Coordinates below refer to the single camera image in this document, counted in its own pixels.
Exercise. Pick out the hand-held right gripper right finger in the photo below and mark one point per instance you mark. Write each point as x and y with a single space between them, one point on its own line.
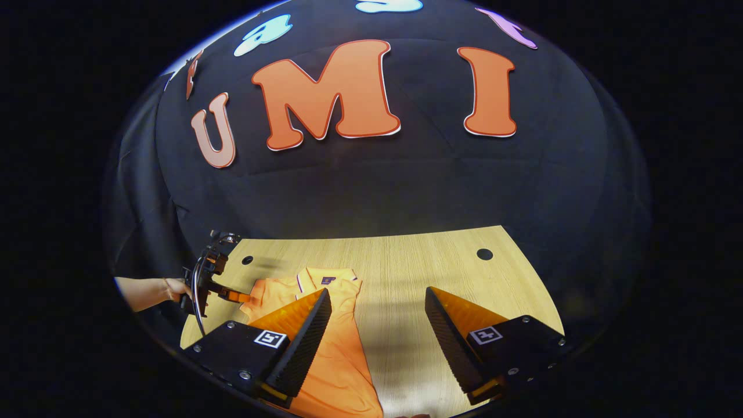
450 342

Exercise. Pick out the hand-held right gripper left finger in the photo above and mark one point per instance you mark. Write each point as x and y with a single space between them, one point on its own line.
305 342

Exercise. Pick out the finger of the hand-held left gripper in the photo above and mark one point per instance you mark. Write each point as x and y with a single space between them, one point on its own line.
235 296

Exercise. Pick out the orange T-shirt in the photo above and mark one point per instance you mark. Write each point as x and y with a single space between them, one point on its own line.
342 360

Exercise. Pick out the black backdrop cloth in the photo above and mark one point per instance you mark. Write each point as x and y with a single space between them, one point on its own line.
406 186

